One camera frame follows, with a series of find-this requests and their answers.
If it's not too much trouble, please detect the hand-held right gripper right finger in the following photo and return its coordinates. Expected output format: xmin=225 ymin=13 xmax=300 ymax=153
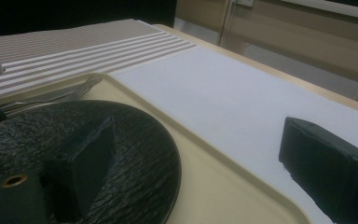
xmin=278 ymin=116 xmax=358 ymax=224

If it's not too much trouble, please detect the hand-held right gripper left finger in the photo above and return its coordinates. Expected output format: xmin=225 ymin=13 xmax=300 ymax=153
xmin=41 ymin=115 xmax=117 ymax=219

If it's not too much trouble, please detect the black textured plate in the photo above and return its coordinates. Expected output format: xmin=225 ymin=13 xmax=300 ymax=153
xmin=0 ymin=99 xmax=183 ymax=224

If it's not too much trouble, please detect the silver fork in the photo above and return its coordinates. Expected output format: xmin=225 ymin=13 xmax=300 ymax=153
xmin=0 ymin=74 xmax=104 ymax=115

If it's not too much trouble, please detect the beige plastic tray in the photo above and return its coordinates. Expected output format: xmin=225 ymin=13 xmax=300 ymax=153
xmin=0 ymin=71 xmax=312 ymax=224

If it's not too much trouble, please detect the black curtain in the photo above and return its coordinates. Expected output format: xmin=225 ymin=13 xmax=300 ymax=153
xmin=0 ymin=0 xmax=178 ymax=36

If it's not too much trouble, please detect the striped grey placemat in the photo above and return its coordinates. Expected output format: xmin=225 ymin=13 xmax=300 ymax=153
xmin=0 ymin=18 xmax=199 ymax=101

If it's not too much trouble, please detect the white table mat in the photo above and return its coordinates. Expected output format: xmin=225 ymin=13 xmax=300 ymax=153
xmin=108 ymin=46 xmax=358 ymax=224

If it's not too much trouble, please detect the light wooden table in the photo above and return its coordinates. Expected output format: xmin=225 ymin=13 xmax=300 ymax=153
xmin=153 ymin=23 xmax=358 ymax=119

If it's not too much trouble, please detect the light wooden desk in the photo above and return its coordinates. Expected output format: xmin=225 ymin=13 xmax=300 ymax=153
xmin=174 ymin=0 xmax=358 ymax=108

